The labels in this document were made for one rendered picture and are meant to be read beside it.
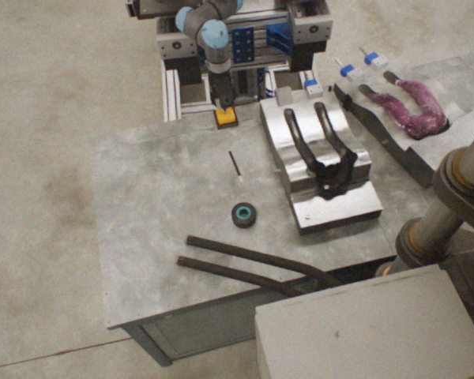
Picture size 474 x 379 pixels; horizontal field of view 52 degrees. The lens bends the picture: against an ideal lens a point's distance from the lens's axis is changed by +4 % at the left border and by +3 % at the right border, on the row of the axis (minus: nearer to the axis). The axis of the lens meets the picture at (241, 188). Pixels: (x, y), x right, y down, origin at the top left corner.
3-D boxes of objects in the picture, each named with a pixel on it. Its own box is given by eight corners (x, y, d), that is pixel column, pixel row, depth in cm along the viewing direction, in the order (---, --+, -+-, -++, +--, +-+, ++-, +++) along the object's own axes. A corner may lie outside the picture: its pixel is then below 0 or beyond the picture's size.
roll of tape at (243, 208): (243, 233, 151) (242, 228, 148) (227, 217, 154) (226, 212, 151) (261, 217, 154) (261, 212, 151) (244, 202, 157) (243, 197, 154)
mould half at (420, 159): (332, 92, 179) (336, 71, 169) (389, 63, 185) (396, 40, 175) (425, 189, 156) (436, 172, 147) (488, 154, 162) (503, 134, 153)
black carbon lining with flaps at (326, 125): (280, 113, 166) (281, 95, 158) (325, 103, 167) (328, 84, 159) (310, 197, 149) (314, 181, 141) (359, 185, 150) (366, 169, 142)
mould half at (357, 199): (260, 116, 175) (259, 91, 163) (327, 101, 177) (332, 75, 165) (299, 236, 150) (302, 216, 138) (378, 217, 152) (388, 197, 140)
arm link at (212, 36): (213, 13, 144) (233, 27, 141) (216, 41, 153) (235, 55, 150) (193, 26, 141) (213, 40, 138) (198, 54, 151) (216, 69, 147)
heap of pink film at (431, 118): (362, 98, 169) (366, 82, 162) (403, 76, 173) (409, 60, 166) (411, 148, 157) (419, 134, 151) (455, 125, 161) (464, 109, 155)
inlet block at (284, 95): (270, 97, 176) (268, 83, 174) (284, 95, 177) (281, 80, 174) (279, 106, 165) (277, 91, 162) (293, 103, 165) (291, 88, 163)
